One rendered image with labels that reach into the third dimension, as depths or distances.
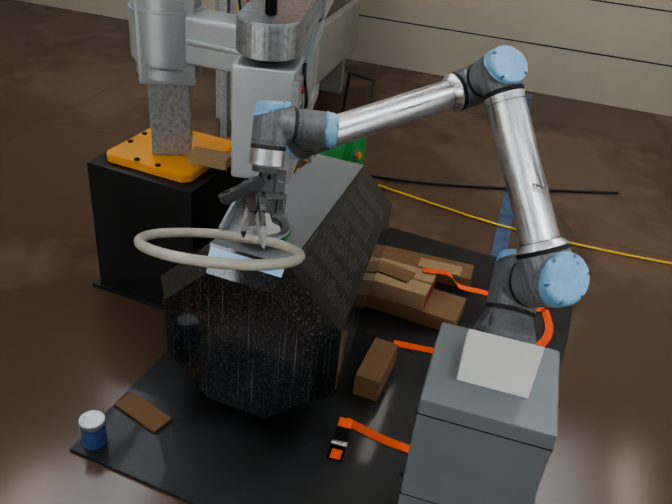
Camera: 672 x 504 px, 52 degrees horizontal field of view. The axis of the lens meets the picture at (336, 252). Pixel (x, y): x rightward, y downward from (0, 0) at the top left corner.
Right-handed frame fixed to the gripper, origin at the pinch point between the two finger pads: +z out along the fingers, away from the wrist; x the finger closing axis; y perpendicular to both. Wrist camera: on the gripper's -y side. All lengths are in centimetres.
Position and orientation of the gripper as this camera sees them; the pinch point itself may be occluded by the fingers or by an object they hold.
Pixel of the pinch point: (250, 243)
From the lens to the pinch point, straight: 178.5
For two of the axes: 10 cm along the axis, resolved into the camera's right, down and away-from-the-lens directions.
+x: -4.6, -2.1, 8.6
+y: 8.8, 0.3, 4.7
